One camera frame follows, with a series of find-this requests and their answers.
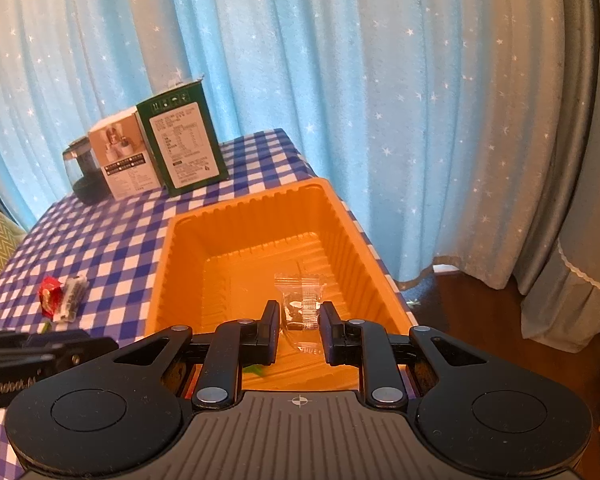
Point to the clear brown biscuit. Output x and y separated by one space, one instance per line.
299 311

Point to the green candy in tray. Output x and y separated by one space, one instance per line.
258 370

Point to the large red snack packet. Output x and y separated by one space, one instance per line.
50 296

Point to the orange plastic tray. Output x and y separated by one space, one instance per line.
220 262

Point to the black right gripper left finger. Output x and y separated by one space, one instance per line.
233 346

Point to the grey curtain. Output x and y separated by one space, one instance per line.
558 270

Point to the white beige product box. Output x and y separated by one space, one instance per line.
123 155

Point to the green tea box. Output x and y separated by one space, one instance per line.
179 131

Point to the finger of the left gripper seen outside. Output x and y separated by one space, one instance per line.
80 349

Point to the silver black snack packet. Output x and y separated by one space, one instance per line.
73 293

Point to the dark glass humidifier jar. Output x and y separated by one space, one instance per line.
84 173

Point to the blue star curtain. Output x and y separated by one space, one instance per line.
435 120

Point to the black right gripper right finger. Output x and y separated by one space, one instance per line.
365 345

